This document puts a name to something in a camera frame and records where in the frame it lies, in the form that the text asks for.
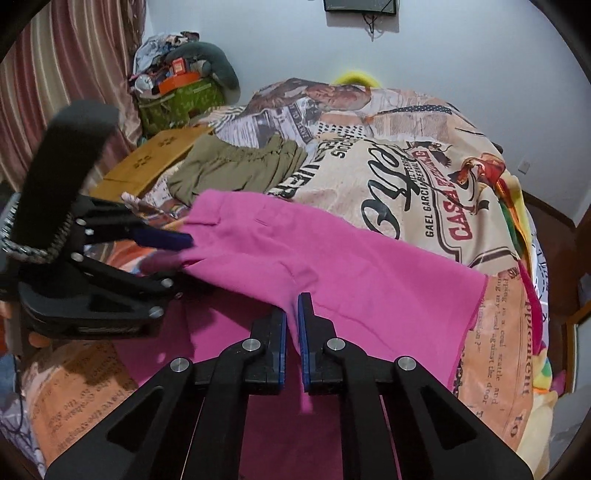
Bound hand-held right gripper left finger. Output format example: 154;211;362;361
44;307;287;480

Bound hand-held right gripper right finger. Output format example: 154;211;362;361
298;292;532;480

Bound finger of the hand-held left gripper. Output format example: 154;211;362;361
70;197;195;253
18;256;182;341

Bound pink pants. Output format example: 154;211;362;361
111;188;489;480

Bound olive green pants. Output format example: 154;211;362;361
166;135;309;206

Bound wooden board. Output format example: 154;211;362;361
90;127;215;199

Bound striped red curtain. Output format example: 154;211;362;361
0;0;148;195

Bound green storage bin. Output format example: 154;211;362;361
137;76;222;137

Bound orange box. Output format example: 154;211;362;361
157;71;204;95

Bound pile of clothes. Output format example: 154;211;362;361
129;30;204;93

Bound grey long pillow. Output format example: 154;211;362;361
178;41;241;104

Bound printed blanket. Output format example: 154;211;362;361
18;78;555;467

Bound colourful striped sheet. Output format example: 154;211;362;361
496;171;573;398

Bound yellow foam tube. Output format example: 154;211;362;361
330;69;384;88

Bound black cable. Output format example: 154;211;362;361
362;13;384;41

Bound small wall monitor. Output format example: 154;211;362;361
322;0;399;16

